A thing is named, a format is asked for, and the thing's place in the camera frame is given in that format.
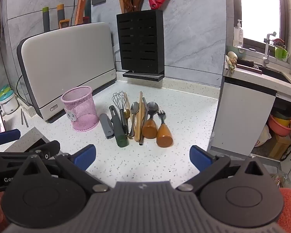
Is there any green grey knife handle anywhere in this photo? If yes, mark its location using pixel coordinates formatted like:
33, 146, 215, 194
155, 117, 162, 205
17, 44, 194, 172
42, 7, 50, 32

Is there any black power cable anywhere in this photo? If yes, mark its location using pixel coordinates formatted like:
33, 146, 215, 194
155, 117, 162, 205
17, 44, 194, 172
16, 74, 34, 107

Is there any wooden handled fork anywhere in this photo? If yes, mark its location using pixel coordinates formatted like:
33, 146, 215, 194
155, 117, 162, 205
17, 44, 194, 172
156, 110, 173, 148

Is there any white cabinet door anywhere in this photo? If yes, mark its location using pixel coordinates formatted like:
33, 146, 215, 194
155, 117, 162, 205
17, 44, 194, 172
210, 81, 277, 156

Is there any pink mesh utensil cup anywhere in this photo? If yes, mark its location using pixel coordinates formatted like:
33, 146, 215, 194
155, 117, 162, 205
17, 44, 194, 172
61, 86, 99, 132

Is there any orange grey knife handle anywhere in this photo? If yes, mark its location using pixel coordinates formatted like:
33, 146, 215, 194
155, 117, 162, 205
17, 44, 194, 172
57, 4, 65, 22

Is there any silver spoon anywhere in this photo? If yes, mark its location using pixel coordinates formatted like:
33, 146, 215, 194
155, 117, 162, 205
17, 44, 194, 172
128, 101, 140, 139

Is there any gold spoon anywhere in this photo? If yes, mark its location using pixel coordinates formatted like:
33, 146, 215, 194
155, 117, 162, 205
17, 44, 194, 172
125, 109, 132, 136

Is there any white cup teal lid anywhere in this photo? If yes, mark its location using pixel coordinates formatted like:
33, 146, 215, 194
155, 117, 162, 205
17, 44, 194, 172
0, 84, 17, 115

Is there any orange wooden knife handle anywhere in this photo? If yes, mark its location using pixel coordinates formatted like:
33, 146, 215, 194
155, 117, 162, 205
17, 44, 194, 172
75, 0, 86, 26

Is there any clear pump soap bottle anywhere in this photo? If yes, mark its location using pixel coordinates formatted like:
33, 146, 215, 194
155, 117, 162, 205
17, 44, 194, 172
233, 19, 244, 48

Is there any dark green handled tool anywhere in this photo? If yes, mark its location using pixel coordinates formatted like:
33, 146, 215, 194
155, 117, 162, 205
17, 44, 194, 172
109, 105, 129, 148

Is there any steel wire whisk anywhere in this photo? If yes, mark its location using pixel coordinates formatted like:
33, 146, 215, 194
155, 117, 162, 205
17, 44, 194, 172
112, 91, 128, 134

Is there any sink caddy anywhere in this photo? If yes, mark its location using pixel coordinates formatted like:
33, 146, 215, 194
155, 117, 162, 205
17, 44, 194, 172
269, 37, 288, 48

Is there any white knife sterilizer appliance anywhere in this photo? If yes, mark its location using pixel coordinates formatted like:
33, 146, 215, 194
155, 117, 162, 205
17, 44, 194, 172
16, 22, 117, 124

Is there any cardboard box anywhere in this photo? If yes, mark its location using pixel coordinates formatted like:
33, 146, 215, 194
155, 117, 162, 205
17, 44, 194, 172
269, 133, 291, 160

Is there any wooden handled spoon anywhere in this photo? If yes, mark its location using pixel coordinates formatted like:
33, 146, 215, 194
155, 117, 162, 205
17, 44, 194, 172
142, 101, 159, 139

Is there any white green vegetable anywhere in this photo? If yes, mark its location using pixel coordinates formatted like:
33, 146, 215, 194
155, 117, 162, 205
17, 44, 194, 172
224, 51, 238, 73

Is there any white plastic bag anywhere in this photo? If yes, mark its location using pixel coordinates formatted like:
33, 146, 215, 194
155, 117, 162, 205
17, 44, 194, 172
254, 124, 272, 147

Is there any dark red cutting board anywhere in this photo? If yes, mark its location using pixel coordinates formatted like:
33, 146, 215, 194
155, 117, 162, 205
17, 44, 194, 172
236, 63, 263, 75

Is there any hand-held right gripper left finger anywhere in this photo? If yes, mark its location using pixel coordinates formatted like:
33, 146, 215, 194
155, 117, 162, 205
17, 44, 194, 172
21, 144, 109, 193

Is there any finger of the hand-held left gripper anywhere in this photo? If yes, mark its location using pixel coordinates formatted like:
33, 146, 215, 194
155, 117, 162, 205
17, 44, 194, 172
28, 140, 61, 161
0, 129, 21, 151

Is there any black slotted knife block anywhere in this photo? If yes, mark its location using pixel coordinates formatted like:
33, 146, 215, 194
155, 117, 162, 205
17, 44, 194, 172
116, 10, 166, 82

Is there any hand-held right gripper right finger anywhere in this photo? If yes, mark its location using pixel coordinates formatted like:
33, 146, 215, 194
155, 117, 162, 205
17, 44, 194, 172
176, 145, 266, 192

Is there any grey handled peeler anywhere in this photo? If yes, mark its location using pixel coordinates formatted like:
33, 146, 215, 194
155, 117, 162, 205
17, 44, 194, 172
99, 113, 115, 139

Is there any orange plastic basin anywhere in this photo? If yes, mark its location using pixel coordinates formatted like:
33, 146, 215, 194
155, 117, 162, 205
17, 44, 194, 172
268, 114, 291, 136

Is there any white sink faucet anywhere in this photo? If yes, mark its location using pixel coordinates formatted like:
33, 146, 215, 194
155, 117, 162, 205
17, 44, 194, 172
262, 32, 277, 68

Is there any black sink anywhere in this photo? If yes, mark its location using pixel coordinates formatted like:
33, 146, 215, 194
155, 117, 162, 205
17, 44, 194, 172
253, 64, 291, 85

